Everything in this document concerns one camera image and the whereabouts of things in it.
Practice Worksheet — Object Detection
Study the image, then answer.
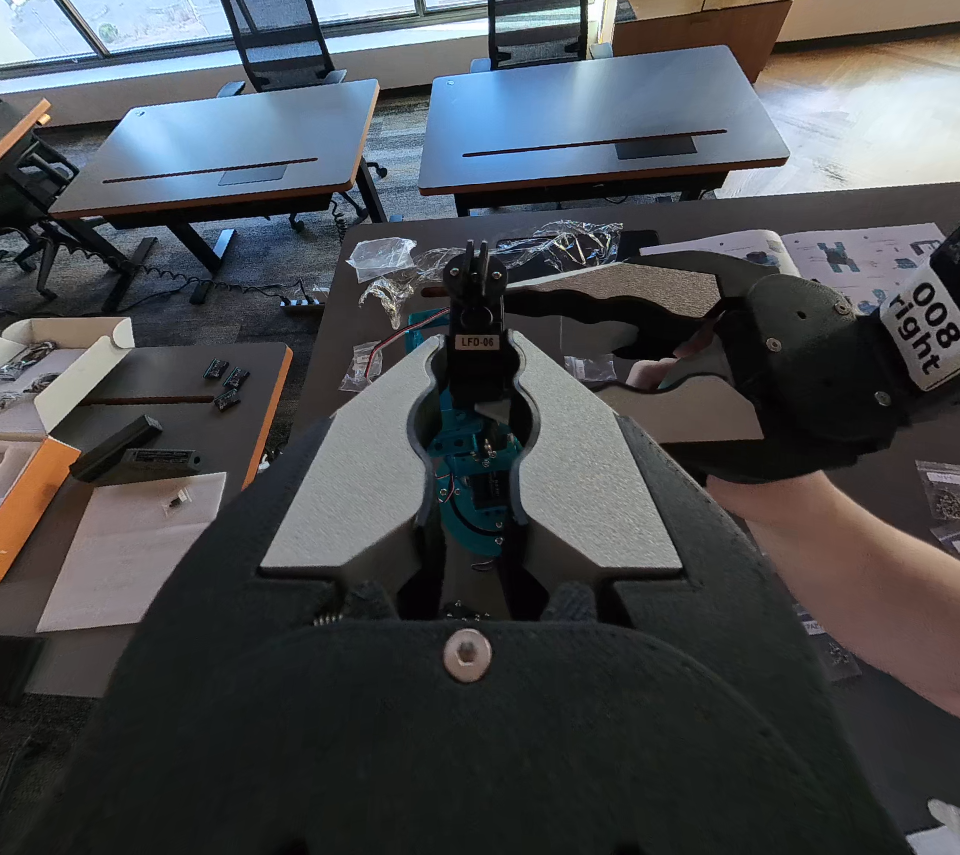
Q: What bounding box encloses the white open cardboard box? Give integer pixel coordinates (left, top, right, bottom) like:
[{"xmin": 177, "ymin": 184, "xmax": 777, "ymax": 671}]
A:
[{"xmin": 0, "ymin": 316, "xmax": 136, "ymax": 444}]

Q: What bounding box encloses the dark grey desk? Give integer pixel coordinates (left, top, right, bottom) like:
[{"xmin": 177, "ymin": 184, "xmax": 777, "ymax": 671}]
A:
[{"xmin": 288, "ymin": 183, "xmax": 960, "ymax": 834}]

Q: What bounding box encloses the person's right hand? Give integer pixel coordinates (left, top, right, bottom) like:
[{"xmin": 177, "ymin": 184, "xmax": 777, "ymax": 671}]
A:
[{"xmin": 626, "ymin": 336, "xmax": 725, "ymax": 393}]

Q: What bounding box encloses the orange-edged office desk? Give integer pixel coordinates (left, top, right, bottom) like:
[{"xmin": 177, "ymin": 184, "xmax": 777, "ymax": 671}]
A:
[{"xmin": 0, "ymin": 97, "xmax": 54, "ymax": 160}]

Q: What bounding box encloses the person's right forearm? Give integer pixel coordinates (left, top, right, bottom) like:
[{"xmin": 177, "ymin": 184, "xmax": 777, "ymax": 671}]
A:
[{"xmin": 705, "ymin": 472, "xmax": 960, "ymax": 710}]

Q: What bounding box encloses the small dark side desk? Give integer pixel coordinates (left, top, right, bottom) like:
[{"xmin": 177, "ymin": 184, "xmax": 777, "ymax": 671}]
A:
[{"xmin": 0, "ymin": 341, "xmax": 295, "ymax": 700}]

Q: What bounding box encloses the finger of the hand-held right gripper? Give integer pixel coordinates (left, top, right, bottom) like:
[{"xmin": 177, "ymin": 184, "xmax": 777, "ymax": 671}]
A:
[
  {"xmin": 592, "ymin": 343, "xmax": 766, "ymax": 444},
  {"xmin": 504, "ymin": 261, "xmax": 727, "ymax": 363}
]

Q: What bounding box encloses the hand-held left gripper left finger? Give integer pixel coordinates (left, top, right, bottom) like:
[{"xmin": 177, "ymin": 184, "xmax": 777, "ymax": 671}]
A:
[{"xmin": 258, "ymin": 333, "xmax": 451, "ymax": 622}]

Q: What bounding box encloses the orange box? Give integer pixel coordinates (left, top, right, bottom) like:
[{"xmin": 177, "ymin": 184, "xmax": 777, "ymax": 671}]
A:
[{"xmin": 0, "ymin": 436, "xmax": 82, "ymax": 582}]

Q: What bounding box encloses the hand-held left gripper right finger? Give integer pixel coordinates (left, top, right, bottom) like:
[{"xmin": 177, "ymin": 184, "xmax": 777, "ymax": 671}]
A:
[{"xmin": 495, "ymin": 332, "xmax": 687, "ymax": 622}]

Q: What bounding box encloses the open instruction booklet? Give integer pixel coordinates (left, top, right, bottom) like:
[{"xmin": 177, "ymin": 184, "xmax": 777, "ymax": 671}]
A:
[{"xmin": 637, "ymin": 221, "xmax": 950, "ymax": 316}]

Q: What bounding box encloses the clear plastic bag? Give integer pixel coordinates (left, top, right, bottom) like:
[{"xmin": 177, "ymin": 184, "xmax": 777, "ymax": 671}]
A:
[{"xmin": 346, "ymin": 236, "xmax": 418, "ymax": 285}]

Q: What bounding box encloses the black rectangular adapter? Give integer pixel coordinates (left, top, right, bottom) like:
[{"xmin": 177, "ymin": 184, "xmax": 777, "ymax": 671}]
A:
[{"xmin": 69, "ymin": 414, "xmax": 204, "ymax": 486}]

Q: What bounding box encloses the white paper sheet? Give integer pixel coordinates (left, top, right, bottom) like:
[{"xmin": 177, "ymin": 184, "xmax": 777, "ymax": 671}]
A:
[
  {"xmin": 903, "ymin": 798, "xmax": 960, "ymax": 855},
  {"xmin": 36, "ymin": 471, "xmax": 228, "ymax": 635}
]

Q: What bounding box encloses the blue toy robot arm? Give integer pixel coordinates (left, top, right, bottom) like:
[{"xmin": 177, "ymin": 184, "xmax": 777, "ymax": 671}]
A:
[{"xmin": 407, "ymin": 306, "xmax": 528, "ymax": 571}]

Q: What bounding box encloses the black servo motor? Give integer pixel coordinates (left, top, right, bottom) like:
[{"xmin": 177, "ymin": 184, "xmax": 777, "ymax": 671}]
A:
[{"xmin": 441, "ymin": 240, "xmax": 522, "ymax": 421}]

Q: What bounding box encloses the grey office desk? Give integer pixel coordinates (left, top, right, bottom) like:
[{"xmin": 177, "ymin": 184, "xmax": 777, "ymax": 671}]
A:
[
  {"xmin": 48, "ymin": 78, "xmax": 387, "ymax": 316},
  {"xmin": 417, "ymin": 45, "xmax": 791, "ymax": 219}
]

